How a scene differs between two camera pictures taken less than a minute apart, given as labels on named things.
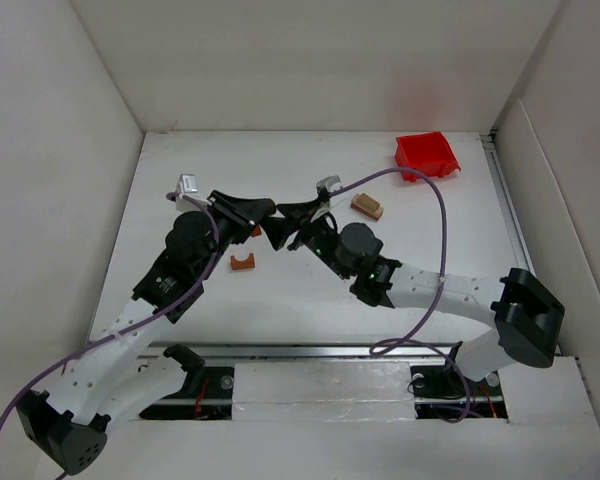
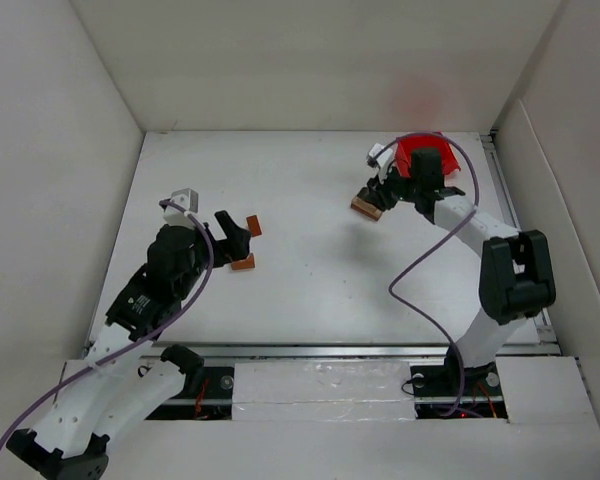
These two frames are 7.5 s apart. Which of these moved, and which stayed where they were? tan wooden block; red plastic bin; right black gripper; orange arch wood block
Moved: right black gripper
Stayed: tan wooden block; red plastic bin; orange arch wood block
